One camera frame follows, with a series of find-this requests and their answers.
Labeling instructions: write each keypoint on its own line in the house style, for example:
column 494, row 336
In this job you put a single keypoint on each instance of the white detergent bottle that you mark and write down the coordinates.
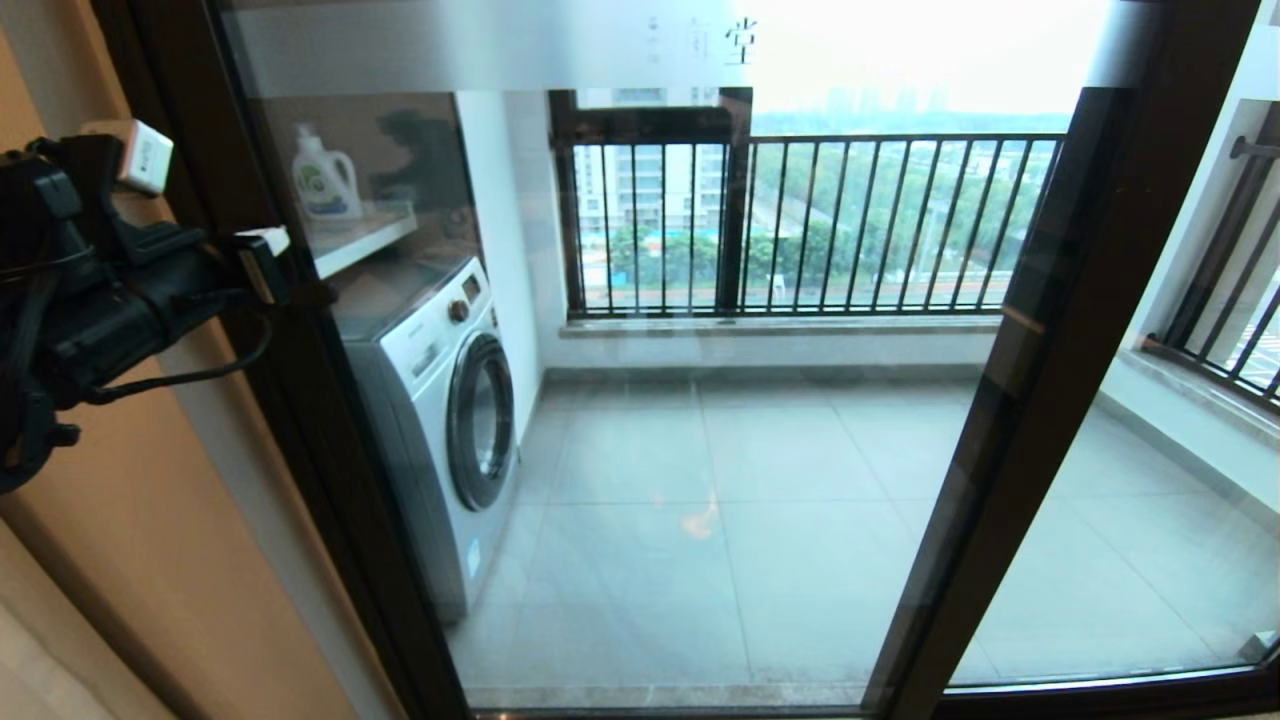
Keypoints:
column 325, row 185

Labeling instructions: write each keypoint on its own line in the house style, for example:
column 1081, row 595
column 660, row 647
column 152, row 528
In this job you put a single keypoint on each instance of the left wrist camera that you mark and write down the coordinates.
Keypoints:
column 145, row 155

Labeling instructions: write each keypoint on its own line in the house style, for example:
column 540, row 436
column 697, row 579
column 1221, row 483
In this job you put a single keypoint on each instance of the white front-load washing machine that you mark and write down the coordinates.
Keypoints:
column 430, row 420

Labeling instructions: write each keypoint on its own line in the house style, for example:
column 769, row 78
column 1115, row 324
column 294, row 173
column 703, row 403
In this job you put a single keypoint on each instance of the white cabinet shelf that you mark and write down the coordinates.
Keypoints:
column 360, row 238

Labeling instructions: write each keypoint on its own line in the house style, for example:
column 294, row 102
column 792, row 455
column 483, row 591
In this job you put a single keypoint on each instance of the dark-framed glass sliding door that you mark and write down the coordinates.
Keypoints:
column 270, row 150

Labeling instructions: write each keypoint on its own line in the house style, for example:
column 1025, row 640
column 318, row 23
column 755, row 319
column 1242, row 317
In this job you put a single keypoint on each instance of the dark casement window frame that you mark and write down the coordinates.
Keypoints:
column 735, row 200

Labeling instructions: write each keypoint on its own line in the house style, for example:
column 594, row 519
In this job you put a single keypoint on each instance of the stone window sill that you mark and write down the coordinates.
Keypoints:
column 1200, row 395
column 800, row 325

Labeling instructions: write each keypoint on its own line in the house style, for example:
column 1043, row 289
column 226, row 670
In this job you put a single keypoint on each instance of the dark outer door frame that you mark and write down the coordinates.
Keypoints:
column 1100, row 695

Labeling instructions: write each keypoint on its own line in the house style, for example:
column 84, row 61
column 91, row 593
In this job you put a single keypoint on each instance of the black metal balcony railing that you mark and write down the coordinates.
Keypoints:
column 1220, row 300
column 900, row 137

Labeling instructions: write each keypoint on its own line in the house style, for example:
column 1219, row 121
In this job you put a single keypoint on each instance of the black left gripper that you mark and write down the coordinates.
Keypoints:
column 100, row 290

